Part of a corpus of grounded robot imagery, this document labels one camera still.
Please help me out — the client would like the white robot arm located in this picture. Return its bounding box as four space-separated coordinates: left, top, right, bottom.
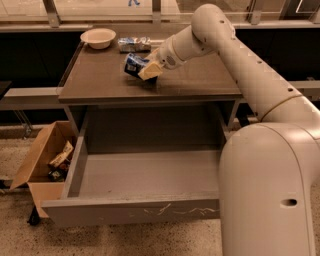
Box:
138 4 320 256

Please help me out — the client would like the dark snack packet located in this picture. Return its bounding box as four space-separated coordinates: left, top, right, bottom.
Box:
48 162 70 182

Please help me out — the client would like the brown cardboard box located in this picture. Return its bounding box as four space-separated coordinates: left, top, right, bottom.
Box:
10 121 77 218

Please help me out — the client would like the blue pepsi can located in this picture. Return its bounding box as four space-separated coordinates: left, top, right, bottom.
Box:
124 53 149 79

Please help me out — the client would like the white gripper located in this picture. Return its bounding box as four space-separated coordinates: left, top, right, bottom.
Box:
138 36 185 80

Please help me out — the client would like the silver blue snack bag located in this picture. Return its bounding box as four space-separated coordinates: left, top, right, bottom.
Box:
118 37 151 53

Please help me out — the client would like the grey cabinet with counter top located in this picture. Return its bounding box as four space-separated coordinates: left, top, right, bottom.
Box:
59 44 251 146

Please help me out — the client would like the yellow white snack packet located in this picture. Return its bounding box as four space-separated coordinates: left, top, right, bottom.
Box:
49 141 74 168

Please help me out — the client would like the white paper bowl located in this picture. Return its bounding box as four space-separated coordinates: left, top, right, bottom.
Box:
80 28 116 50

